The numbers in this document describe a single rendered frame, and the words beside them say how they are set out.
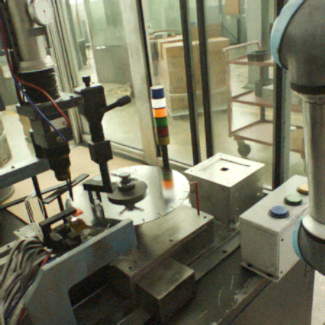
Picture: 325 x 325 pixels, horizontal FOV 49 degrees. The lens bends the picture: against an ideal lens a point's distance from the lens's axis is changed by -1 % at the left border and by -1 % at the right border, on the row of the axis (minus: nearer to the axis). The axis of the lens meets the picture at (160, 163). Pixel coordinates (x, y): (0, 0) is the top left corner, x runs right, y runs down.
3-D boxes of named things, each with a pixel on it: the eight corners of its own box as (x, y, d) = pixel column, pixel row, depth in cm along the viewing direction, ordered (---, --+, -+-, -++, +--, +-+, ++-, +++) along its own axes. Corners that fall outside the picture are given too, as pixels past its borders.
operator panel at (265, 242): (293, 217, 111) (294, 174, 105) (328, 229, 103) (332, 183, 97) (239, 264, 95) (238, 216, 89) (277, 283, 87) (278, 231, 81)
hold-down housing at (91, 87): (108, 155, 88) (93, 72, 80) (117, 160, 84) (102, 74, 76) (87, 162, 85) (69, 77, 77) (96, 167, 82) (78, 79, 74)
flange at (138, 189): (139, 204, 89) (138, 194, 88) (99, 201, 93) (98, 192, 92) (154, 183, 99) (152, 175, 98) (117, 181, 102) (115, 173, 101)
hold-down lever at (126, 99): (117, 103, 84) (115, 91, 83) (134, 107, 80) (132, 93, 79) (89, 112, 80) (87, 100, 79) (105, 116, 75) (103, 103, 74)
